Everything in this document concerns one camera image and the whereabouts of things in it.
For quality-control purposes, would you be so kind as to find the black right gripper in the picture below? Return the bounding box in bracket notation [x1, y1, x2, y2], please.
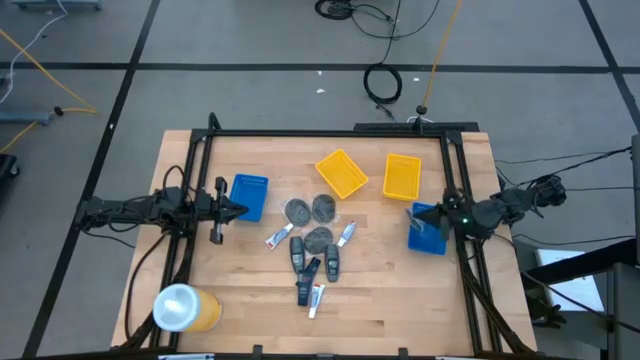
[413, 187, 476, 242]

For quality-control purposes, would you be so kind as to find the black thin cable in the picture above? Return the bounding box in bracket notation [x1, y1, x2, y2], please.
[512, 232, 636, 247]
[494, 145, 634, 166]

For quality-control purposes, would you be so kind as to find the yellow plastic basket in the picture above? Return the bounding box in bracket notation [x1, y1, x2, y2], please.
[382, 153, 423, 202]
[315, 148, 370, 200]

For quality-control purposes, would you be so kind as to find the white floor cable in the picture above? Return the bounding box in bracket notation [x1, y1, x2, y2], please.
[0, 0, 69, 104]

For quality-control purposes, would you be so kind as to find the yellow disinfecting wipes canister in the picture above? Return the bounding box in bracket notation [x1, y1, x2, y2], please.
[152, 282, 223, 333]

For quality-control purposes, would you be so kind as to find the black coiled floor cable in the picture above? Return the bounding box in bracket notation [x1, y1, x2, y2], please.
[363, 63, 404, 106]
[314, 0, 357, 21]

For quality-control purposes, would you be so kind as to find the grey table foot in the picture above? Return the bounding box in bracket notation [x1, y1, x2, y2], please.
[9, 0, 104, 11]
[0, 110, 54, 126]

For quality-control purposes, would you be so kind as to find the black caster wheel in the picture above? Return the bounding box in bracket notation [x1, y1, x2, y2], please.
[0, 153, 21, 181]

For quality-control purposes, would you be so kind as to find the blue plastic basket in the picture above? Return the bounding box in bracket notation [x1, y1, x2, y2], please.
[407, 201, 449, 256]
[228, 173, 270, 223]

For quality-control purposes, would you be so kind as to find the dark blue packet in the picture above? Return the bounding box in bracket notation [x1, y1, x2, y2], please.
[296, 257, 322, 307]

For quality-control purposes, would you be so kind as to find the orange hanging cable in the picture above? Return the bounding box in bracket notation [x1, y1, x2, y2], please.
[421, 0, 464, 109]

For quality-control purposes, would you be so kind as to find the clear plastic wrapper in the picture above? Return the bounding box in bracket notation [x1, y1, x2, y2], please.
[406, 208, 426, 232]

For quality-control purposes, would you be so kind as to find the black table beam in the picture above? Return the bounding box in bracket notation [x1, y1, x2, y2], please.
[519, 238, 640, 286]

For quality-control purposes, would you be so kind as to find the grey round pouch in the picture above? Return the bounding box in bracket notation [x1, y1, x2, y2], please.
[303, 226, 335, 255]
[311, 193, 337, 224]
[284, 198, 312, 226]

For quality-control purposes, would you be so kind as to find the white board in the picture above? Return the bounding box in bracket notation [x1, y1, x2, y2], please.
[534, 248, 606, 312]

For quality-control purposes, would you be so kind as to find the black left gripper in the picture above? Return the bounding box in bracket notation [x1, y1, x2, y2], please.
[194, 176, 250, 246]

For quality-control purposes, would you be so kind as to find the yellow floor cable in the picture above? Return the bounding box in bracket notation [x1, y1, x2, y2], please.
[0, 28, 99, 154]

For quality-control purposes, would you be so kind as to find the black aluminium table frame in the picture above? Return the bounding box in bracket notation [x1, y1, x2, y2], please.
[119, 112, 536, 357]

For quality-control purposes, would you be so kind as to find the small white toothpaste tube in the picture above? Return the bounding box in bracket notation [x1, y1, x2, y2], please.
[264, 222, 295, 251]
[307, 282, 327, 320]
[336, 220, 358, 249]

